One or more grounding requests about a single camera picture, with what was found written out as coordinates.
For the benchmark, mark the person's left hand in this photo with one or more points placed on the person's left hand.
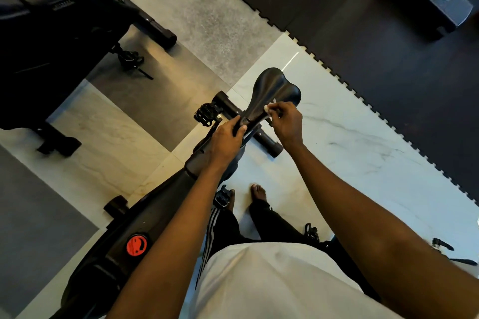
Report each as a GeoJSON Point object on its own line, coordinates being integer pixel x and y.
{"type": "Point", "coordinates": [224, 144]}

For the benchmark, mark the black interlocking foam mat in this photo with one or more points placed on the black interlocking foam mat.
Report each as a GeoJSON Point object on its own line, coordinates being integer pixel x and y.
{"type": "Point", "coordinates": [374, 38]}

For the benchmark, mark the person's right forearm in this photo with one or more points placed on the person's right forearm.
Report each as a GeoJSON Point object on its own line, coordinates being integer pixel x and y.
{"type": "Point", "coordinates": [382, 233]}

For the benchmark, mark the person's bare foot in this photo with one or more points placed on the person's bare foot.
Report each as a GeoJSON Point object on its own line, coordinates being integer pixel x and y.
{"type": "Point", "coordinates": [258, 193]}
{"type": "Point", "coordinates": [227, 197]}

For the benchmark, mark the person's left forearm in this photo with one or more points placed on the person's left forearm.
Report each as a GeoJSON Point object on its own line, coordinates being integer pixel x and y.
{"type": "Point", "coordinates": [165, 255]}

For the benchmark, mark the black striped trousers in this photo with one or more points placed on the black striped trousers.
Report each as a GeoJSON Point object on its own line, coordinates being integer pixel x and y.
{"type": "Point", "coordinates": [262, 233]}

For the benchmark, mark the person's right hand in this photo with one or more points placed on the person's right hand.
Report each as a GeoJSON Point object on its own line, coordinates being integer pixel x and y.
{"type": "Point", "coordinates": [288, 126]}

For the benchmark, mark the small white wipe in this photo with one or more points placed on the small white wipe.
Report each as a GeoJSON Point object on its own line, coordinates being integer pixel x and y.
{"type": "Point", "coordinates": [270, 106]}

